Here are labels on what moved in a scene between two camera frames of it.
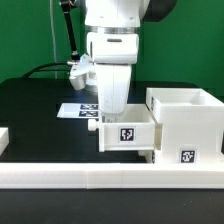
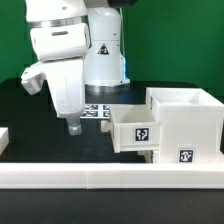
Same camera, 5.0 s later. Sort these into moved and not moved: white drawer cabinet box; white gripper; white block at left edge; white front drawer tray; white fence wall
Moved: white gripper
Not moved: white drawer cabinet box; white block at left edge; white front drawer tray; white fence wall
